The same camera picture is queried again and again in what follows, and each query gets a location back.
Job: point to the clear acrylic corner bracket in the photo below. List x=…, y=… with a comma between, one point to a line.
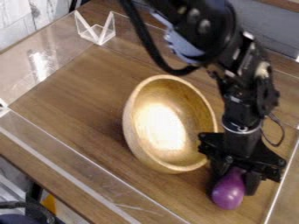
x=97, y=34

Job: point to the purple toy eggplant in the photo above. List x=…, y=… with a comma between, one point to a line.
x=228, y=191

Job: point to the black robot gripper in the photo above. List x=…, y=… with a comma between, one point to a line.
x=240, y=149

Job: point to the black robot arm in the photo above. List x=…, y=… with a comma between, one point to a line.
x=207, y=38

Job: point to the brown wooden bowl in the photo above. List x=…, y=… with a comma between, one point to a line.
x=167, y=112

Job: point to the clear acrylic tray wall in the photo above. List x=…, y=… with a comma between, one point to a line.
x=65, y=87

